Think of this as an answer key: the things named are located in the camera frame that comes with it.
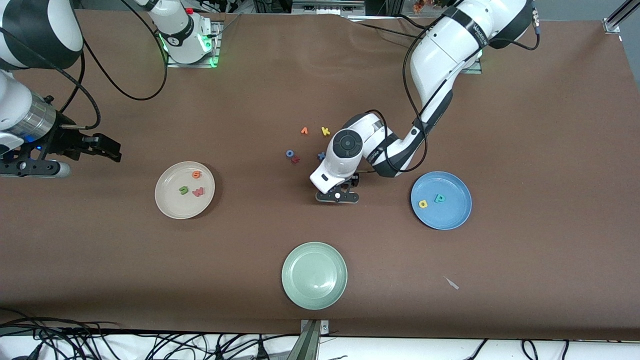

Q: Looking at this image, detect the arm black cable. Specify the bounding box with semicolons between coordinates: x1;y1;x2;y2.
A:
357;0;542;175
0;0;168;132

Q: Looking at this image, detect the aluminium profile with bracket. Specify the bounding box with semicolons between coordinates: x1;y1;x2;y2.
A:
602;0;640;35

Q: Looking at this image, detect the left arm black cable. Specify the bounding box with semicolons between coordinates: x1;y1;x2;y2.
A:
357;0;542;175

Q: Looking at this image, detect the metal table edge bracket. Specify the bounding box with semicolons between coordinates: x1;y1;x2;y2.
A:
299;319;330;360

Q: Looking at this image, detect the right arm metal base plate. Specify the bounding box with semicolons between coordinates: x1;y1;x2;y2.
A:
166;20;221;69

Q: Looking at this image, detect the green plate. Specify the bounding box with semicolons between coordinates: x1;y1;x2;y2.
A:
281;242;348;311

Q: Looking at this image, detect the blue plate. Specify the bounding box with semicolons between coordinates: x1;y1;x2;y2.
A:
410;171;473;231

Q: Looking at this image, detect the orange dried plant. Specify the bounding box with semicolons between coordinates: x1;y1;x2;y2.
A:
411;0;466;13

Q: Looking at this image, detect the grey metal frame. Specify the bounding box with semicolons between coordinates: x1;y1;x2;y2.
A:
291;0;367;16

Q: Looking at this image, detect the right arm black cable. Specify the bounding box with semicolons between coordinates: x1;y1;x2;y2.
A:
0;0;168;132

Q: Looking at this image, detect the black base supply cable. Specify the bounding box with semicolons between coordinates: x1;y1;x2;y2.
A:
350;14;426;41

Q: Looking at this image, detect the brown table cover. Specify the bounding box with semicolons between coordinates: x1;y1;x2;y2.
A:
0;9;640;342

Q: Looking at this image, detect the beige plate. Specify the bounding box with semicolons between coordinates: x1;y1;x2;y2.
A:
154;161;216;220

